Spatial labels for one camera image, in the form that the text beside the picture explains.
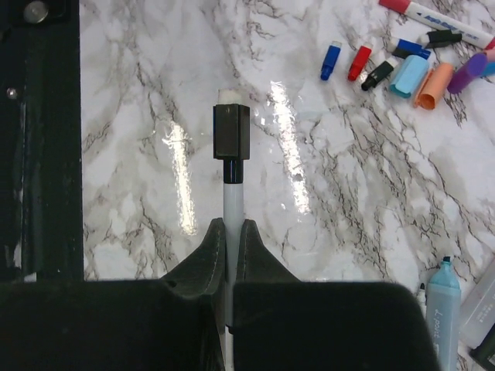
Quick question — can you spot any black marker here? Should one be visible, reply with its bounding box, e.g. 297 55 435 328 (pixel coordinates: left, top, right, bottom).
213 89 250 370

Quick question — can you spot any light blue highlighter cap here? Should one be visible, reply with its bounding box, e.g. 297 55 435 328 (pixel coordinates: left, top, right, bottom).
390 55 429 98

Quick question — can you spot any blue pen cap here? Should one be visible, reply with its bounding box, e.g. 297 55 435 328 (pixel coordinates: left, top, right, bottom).
387 38 431 60

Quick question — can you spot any blue capped marker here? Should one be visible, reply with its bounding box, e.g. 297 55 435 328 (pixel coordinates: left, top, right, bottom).
416 283 427 318

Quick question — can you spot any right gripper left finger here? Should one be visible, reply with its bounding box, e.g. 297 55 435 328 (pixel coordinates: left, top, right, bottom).
162 218 226 369

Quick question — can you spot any orange capped highlighter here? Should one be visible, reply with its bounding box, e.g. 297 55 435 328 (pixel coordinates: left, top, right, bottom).
459 260 494 349

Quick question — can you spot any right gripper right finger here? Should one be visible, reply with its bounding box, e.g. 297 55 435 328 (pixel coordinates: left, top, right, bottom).
235 220 299 282

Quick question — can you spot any red white marker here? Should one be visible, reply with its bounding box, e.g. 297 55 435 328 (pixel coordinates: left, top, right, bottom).
378 0 494 49

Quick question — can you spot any light blue highlighter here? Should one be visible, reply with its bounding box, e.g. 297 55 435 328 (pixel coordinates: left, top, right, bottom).
426 256 461 370

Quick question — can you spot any purple highlighter cap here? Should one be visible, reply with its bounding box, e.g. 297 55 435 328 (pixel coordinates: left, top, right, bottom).
447 53 488 94

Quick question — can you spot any black marker cap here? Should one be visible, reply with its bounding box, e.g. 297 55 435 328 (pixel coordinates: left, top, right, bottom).
361 57 398 91

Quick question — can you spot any orange highlighter cap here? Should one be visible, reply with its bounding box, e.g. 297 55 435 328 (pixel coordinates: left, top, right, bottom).
413 63 454 111

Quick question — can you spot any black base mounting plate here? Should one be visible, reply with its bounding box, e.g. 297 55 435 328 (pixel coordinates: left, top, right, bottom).
1 1 84 281

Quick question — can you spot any black pen cap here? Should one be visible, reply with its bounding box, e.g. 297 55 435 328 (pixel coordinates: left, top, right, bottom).
418 29 463 49

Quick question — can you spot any purple highlighter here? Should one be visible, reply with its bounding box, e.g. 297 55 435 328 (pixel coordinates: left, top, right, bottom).
469 345 495 371

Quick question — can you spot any blue marker cap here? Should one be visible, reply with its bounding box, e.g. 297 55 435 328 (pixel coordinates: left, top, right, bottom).
320 41 342 81

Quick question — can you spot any red marker cap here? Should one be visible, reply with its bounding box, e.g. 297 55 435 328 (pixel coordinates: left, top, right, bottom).
347 43 373 82

